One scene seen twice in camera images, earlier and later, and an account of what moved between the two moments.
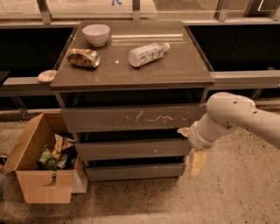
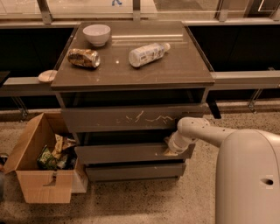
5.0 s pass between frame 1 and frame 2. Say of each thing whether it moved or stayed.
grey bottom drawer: stayed
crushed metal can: stayed
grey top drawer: stayed
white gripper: moved
